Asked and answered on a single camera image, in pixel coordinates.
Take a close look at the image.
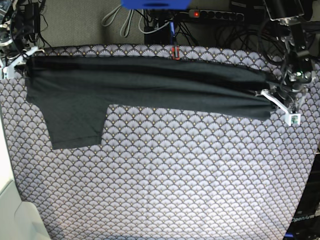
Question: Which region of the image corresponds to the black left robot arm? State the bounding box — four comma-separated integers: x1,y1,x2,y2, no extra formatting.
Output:
258,0,316,126

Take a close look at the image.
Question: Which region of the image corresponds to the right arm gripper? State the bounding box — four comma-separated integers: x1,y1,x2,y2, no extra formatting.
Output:
0,22,45,79

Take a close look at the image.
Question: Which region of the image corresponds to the tangle of black cables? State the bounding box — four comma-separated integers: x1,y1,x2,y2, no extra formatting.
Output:
214,19,283,58

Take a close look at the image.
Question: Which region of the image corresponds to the dark grey T-shirt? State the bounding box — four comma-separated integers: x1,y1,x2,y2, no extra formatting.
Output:
25,56,275,149

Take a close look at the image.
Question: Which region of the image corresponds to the black power strip red switch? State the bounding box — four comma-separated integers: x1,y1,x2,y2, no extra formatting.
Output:
188,9,245,22

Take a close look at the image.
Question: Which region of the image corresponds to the red and black table clamp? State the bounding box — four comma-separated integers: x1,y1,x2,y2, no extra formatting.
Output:
171,45,180,60

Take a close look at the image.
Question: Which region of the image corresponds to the white plastic bin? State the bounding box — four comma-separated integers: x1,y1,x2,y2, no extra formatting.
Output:
0,180,50,240

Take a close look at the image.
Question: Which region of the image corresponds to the black power adapter brick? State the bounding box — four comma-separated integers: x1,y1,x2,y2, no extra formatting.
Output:
23,2,41,44

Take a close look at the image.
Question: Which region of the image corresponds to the black OpenArm base box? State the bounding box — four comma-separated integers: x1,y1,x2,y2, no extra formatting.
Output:
284,151,320,240

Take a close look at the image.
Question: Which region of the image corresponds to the fan-patterned table cloth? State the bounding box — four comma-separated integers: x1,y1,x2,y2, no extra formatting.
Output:
0,42,320,240

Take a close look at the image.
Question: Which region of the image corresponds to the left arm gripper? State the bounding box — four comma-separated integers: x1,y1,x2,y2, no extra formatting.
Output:
255,68,316,126

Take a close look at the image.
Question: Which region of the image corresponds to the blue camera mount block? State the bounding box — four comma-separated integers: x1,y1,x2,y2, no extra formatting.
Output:
121,0,191,10

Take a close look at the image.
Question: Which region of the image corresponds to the grey looped cable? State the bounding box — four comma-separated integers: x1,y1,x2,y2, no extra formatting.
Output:
100,4,136,37

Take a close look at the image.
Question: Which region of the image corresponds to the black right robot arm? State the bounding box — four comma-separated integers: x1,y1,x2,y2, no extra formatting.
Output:
0,0,50,80

